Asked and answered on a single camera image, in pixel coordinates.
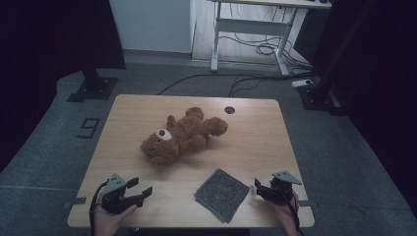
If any white power strip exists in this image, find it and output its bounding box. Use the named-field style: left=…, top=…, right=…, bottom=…
left=291, top=79, right=315, bottom=89

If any long black floor cable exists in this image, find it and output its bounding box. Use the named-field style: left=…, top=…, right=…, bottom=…
left=156, top=72, right=313, bottom=96

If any hand-held gripper cable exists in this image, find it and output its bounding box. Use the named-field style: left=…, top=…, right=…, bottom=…
left=89, top=180, right=109, bottom=236
left=278, top=183, right=305, bottom=236

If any grey fluffy cloth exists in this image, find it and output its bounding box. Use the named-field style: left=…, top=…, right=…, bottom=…
left=193, top=168, right=251, bottom=224

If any dark curtain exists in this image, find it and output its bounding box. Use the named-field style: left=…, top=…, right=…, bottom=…
left=311, top=0, right=417, bottom=217
left=0, top=0, right=127, bottom=173

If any person's right hand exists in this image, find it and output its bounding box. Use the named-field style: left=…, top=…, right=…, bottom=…
left=273, top=191, right=301, bottom=236

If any tangle of black cables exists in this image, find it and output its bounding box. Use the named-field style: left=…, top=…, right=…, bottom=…
left=218, top=3, right=313, bottom=73

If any left hand-held gripper cable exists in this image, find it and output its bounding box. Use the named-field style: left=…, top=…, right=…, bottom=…
left=89, top=180, right=109, bottom=236

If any right hand-held gripper cable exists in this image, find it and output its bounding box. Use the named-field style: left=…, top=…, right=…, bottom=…
left=278, top=183, right=305, bottom=236

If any black stand base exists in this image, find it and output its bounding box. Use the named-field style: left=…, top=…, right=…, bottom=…
left=67, top=68, right=118, bottom=103
left=298, top=82, right=348, bottom=116

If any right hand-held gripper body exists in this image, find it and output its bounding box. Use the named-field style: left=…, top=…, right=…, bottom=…
left=262, top=170, right=303, bottom=207

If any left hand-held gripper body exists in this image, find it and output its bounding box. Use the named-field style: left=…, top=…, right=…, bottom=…
left=101, top=173, right=146, bottom=215

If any brown teddy bear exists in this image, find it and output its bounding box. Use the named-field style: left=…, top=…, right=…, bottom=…
left=140, top=106, right=229, bottom=166

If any white metal desk frame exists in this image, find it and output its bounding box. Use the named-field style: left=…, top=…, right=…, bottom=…
left=209, top=0, right=332, bottom=77

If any person's left hand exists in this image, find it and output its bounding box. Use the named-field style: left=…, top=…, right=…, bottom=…
left=93, top=204, right=139, bottom=236

